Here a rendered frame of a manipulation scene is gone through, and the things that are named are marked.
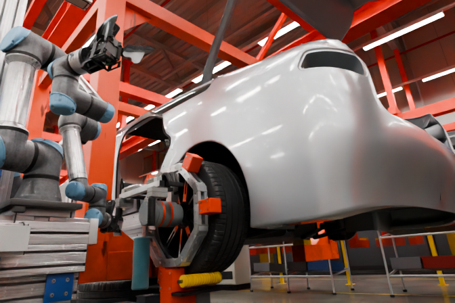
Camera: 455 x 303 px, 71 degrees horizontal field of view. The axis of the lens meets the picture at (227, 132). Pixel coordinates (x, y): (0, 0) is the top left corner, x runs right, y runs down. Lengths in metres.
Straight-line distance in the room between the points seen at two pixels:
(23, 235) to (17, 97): 0.48
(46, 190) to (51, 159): 0.11
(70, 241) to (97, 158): 0.99
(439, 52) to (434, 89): 1.16
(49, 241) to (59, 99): 0.48
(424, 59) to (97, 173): 10.65
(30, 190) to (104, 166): 0.97
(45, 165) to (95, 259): 0.95
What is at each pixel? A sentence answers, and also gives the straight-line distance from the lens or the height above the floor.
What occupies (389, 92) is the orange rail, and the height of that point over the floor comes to 3.76.
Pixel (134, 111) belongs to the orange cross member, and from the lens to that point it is 4.85.
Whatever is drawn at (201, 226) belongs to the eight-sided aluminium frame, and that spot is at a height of 0.76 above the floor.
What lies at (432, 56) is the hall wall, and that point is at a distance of 11.70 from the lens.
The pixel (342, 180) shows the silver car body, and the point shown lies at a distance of 1.46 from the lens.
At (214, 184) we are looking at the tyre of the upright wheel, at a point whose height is 0.97.
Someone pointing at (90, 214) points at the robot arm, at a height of 0.82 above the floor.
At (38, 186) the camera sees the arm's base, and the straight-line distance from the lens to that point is 1.28.
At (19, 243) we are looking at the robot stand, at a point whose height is 0.68.
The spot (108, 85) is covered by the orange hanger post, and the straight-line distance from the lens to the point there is 2.42.
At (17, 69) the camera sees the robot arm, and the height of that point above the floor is 1.28.
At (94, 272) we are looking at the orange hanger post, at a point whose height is 0.57.
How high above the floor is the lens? 0.61
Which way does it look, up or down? 21 degrees up
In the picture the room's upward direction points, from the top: 3 degrees counter-clockwise
